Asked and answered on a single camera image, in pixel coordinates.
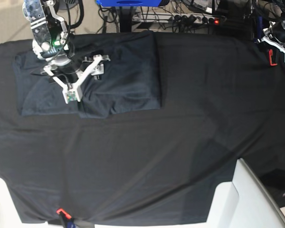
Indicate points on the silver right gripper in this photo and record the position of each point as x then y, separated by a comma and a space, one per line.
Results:
67, 67

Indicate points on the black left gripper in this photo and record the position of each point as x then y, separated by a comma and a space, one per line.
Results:
274, 37

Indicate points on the dark grey T-shirt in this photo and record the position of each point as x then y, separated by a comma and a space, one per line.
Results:
130, 82

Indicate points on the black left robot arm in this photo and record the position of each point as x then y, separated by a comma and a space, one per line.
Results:
269, 10

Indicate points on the red black table clamp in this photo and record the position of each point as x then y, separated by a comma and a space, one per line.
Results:
273, 57

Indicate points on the blue clamp at rear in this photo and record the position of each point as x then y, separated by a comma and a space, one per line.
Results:
259, 27

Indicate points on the round black stand base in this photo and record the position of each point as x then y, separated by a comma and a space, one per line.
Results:
62, 4

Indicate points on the blue plastic bin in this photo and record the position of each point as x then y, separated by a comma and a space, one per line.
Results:
132, 3

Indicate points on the power strip on floor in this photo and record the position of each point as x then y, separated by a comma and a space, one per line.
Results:
189, 18

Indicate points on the red blue front clamp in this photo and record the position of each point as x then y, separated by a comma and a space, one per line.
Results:
67, 221

